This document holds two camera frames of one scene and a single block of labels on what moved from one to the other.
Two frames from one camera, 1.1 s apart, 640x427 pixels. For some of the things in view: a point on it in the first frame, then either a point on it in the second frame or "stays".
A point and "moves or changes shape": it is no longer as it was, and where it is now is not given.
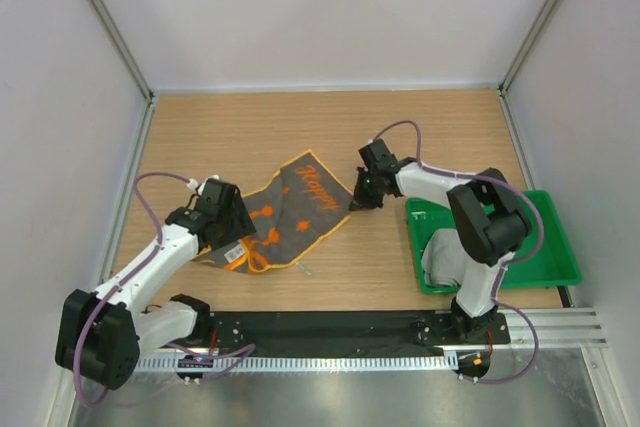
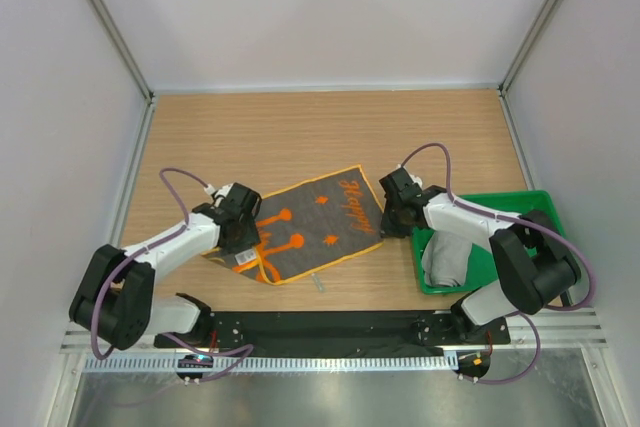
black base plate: [227, 332] stays
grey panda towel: [443, 259] stays
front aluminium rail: [556, 327] stays
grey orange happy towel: [289, 217] moves or changes shape
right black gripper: [360, 202] → [388, 229]
